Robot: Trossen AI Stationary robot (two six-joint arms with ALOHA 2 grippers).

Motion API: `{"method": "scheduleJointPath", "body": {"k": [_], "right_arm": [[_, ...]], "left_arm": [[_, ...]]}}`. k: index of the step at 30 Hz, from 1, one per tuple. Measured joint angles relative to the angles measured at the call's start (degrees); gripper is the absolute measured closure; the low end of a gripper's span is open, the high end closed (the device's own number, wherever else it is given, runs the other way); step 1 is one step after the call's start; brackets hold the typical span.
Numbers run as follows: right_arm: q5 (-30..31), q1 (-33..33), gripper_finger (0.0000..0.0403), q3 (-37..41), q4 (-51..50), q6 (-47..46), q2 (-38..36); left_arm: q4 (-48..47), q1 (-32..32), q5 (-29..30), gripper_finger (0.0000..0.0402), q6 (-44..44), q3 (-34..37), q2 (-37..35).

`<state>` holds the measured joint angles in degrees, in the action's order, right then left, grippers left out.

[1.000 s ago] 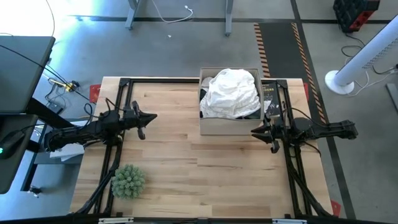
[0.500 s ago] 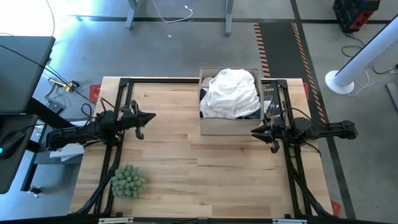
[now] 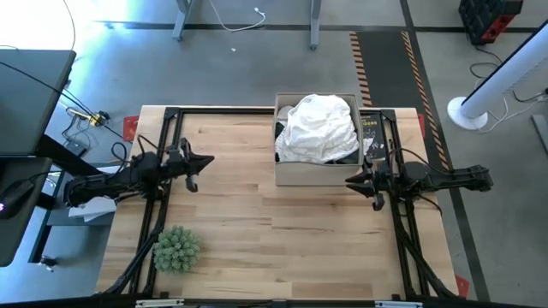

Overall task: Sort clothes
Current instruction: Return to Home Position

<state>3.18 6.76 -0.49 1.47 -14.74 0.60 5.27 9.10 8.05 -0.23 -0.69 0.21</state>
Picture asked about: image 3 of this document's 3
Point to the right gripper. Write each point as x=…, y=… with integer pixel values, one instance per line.
x=382, y=179

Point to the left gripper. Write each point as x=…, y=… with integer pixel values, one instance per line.
x=179, y=162

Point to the white garment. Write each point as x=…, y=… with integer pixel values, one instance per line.
x=321, y=128

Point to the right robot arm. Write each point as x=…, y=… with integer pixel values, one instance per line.
x=454, y=177

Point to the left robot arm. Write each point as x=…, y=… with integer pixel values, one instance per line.
x=107, y=184

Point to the black book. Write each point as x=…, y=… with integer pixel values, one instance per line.
x=373, y=137

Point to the beige fabric bin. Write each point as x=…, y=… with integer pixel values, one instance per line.
x=317, y=175

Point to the red corner pad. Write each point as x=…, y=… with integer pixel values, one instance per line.
x=421, y=126
x=130, y=128
x=462, y=286

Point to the light green knit garment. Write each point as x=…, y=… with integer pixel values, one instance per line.
x=176, y=250

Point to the light grey garment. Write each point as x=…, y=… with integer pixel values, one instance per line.
x=284, y=113

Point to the yellow clamp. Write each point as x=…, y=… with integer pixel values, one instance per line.
x=100, y=118

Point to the white paper sheet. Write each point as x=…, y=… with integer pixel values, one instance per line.
x=92, y=209

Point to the white label plate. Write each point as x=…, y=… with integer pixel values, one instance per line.
x=158, y=303
x=398, y=304

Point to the black power adapter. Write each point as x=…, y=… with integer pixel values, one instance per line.
x=76, y=149

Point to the black striped floor mat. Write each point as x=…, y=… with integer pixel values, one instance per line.
x=385, y=64

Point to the grey table leg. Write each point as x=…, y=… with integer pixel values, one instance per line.
x=315, y=25
x=182, y=21

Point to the white tower fan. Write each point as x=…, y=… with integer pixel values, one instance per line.
x=501, y=79

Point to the caster wheel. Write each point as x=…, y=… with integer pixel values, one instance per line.
x=48, y=263

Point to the grey floor object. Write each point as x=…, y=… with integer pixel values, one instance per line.
x=541, y=132

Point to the black computer mouse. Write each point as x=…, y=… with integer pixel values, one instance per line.
x=15, y=199

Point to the black side desk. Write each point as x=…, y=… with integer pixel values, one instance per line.
x=17, y=239

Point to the black and red crate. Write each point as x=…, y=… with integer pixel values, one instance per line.
x=484, y=17

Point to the black metal frame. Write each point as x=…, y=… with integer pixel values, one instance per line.
x=235, y=110

